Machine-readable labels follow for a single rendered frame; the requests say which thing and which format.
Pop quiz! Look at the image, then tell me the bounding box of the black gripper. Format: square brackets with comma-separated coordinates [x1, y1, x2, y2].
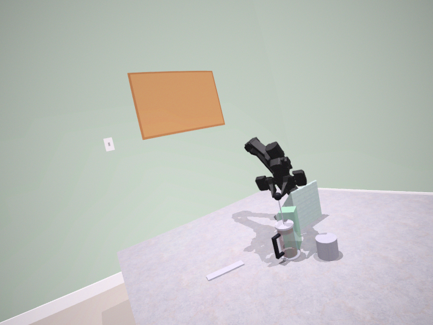
[255, 166, 307, 198]

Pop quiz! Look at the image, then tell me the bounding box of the glass french press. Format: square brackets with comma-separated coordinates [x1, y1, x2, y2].
[271, 192, 300, 261]

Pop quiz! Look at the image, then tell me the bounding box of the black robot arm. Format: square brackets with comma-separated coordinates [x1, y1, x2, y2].
[245, 137, 293, 174]

